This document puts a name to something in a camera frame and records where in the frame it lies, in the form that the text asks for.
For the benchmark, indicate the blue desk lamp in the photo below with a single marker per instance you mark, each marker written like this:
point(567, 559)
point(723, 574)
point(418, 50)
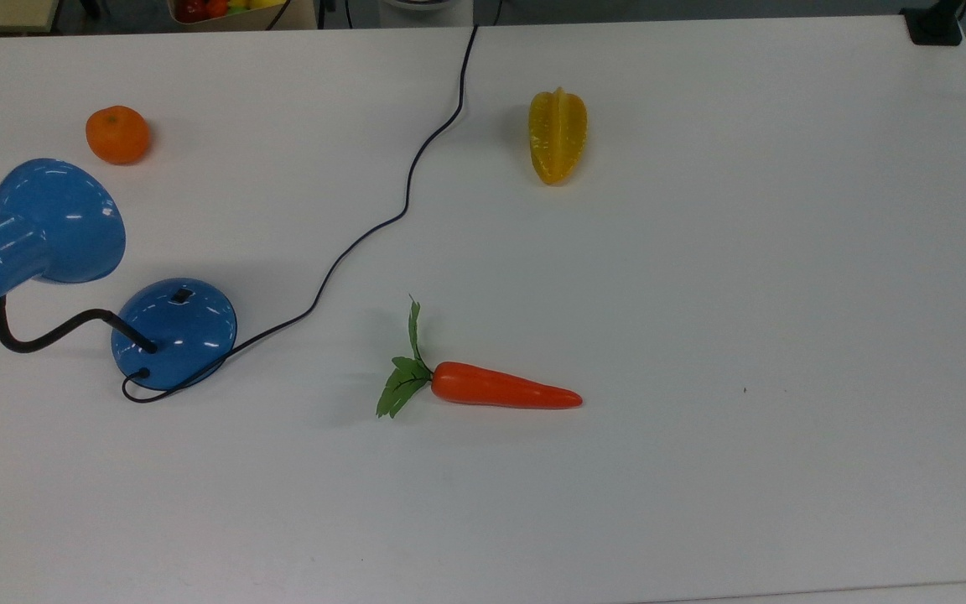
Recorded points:
point(177, 331)

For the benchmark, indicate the orange carrot with green leaves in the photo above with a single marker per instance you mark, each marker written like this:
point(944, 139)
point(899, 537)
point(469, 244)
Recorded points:
point(491, 387)

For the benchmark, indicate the yellow starfruit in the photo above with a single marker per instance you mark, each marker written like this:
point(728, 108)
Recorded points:
point(558, 138)

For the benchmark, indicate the basket of fruit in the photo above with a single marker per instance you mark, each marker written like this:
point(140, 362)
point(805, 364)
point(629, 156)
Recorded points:
point(231, 15)

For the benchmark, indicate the orange mandarin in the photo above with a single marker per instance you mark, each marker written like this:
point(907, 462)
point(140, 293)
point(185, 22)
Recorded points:
point(117, 134)

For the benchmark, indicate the black table clamp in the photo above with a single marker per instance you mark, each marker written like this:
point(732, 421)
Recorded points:
point(934, 25)

